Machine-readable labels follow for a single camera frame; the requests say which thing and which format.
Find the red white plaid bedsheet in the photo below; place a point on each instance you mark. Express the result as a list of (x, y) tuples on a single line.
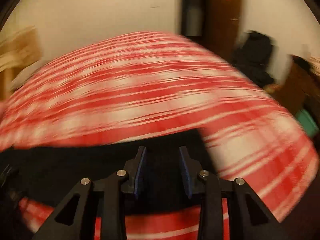
[(150, 84)]

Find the dark brown wooden door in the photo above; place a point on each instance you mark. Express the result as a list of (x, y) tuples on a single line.
[(214, 24)]

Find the black bag on wall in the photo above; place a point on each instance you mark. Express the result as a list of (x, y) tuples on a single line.
[(253, 57)]

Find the black pants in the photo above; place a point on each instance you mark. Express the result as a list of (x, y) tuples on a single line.
[(47, 174)]

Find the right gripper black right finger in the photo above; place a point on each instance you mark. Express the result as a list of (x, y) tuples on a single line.
[(248, 216)]

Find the dark brown side cabinet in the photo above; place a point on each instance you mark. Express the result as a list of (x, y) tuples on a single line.
[(300, 89)]

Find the cream round headboard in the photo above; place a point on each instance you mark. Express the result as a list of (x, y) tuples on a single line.
[(18, 52)]

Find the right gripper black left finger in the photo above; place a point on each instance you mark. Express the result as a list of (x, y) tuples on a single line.
[(75, 216)]

